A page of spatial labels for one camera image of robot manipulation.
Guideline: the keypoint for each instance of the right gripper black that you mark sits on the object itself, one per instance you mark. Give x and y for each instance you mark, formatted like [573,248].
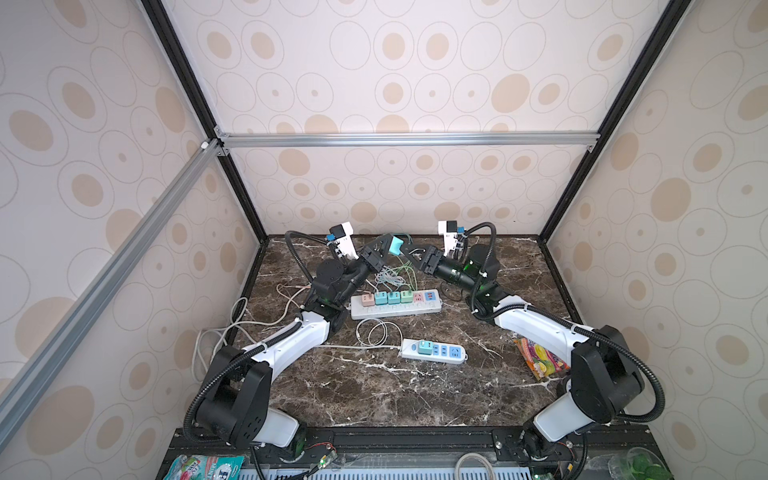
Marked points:
[430,263]

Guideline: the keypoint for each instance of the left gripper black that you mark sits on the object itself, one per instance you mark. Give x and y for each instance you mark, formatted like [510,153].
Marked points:
[368,261]

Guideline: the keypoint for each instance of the teal charger plug back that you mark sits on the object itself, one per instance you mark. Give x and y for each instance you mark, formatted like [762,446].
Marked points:
[395,246]

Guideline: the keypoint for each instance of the long white colourful power strip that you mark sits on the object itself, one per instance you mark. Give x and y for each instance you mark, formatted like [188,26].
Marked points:
[424,302]

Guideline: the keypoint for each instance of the short white blue power strip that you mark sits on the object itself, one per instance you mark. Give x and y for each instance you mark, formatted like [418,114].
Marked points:
[443,352]

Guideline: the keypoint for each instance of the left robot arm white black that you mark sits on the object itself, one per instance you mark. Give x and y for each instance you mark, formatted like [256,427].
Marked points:
[232,404]

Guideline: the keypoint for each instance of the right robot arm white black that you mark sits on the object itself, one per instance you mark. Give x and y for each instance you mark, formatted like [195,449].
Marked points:
[607,381]

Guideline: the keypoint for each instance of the colourful candy bag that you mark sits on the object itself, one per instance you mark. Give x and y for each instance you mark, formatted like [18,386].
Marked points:
[542,363]

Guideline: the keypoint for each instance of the clear cup with green leaves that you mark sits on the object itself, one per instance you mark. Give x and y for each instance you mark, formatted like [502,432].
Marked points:
[638,464]

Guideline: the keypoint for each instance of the green snack packet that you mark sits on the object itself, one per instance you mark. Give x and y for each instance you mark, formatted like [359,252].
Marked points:
[202,467]

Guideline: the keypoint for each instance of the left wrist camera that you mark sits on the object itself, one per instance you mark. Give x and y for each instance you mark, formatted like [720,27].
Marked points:
[340,241]

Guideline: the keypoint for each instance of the horizontal aluminium rail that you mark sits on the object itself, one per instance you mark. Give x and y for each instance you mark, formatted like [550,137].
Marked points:
[228,141]

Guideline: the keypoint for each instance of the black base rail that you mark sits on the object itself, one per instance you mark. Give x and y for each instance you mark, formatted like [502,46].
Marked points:
[424,453]

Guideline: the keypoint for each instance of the diagonal aluminium rail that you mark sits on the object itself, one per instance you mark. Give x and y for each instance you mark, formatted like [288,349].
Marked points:
[39,372]

